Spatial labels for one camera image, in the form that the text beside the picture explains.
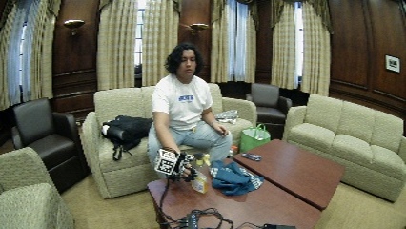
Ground small dark blue object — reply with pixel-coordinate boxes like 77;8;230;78
240;152;264;162

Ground beige upholstered armchair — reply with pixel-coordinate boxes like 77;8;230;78
0;146;76;229

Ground large black leather armchair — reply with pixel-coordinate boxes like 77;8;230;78
11;97;92;195

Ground small black leather armchair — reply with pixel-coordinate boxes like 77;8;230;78
245;82;293;140

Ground yellow spray bottle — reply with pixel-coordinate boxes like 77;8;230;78
189;153;212;195

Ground green tote bag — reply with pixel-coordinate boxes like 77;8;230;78
238;123;272;154

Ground white cube with black markers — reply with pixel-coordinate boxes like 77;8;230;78
153;148;181;177

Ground brass wall lamp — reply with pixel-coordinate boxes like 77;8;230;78
63;18;87;36
188;22;210;36

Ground flat black device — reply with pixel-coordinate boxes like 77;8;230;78
261;223;298;229

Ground beige checked window curtains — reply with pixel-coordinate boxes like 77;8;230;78
0;0;335;111

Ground patterned grey cloth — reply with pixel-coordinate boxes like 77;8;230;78
214;109;241;125

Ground black cable hub bundle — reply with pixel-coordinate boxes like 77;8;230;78
168;207;264;229

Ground the person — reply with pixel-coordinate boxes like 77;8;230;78
146;42;233;175

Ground framed wall picture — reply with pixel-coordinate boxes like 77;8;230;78
383;53;402;74

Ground beige two-seat sofa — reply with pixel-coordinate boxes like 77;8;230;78
80;82;258;199

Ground black cable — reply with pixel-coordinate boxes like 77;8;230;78
157;177;178;227

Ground blue cloth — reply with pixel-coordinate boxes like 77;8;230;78
208;159;265;197

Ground black backpack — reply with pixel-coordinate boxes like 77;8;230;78
100;114;154;162

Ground beige three-seat sofa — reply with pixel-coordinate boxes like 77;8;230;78
282;93;406;203

